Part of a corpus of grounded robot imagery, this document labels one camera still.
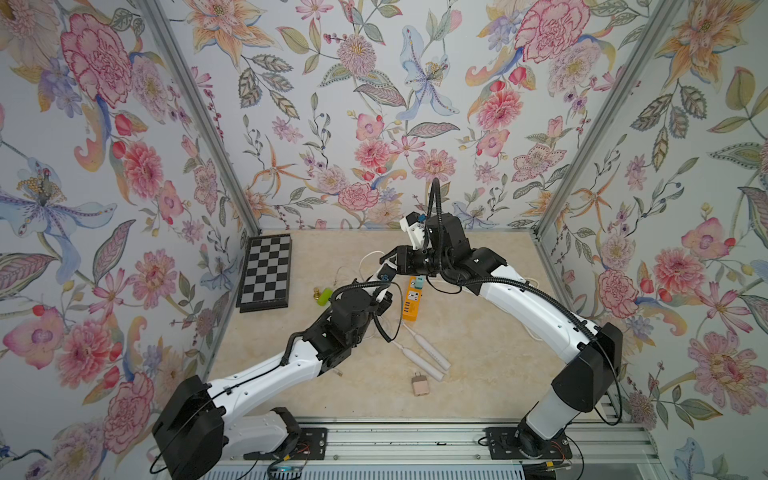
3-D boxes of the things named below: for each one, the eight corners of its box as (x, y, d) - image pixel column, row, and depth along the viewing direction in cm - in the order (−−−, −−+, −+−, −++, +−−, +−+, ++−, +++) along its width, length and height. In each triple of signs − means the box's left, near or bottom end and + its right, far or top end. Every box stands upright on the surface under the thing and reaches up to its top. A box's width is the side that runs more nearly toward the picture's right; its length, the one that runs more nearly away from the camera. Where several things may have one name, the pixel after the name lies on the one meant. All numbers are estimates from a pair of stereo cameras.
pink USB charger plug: (412, 396, 83) (412, 394, 82) (411, 374, 87) (411, 372, 86) (428, 396, 83) (429, 394, 82) (426, 374, 87) (427, 372, 86)
